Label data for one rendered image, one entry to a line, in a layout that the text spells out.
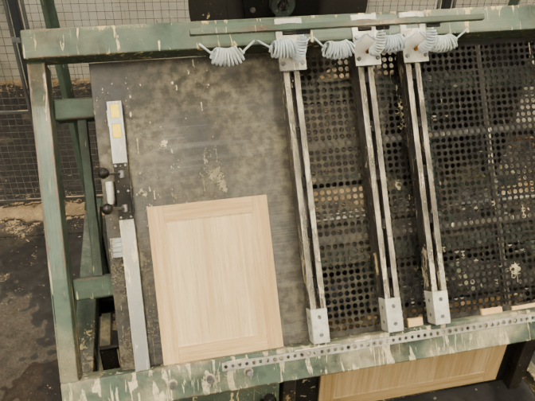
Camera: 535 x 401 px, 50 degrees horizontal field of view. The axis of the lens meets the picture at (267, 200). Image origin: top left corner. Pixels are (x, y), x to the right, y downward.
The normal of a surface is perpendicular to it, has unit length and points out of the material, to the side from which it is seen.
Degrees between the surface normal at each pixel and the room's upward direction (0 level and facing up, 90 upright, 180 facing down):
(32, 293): 0
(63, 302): 55
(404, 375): 90
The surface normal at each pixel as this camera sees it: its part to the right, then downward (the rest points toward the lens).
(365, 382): 0.21, 0.55
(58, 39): 0.18, -0.04
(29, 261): 0.01, -0.83
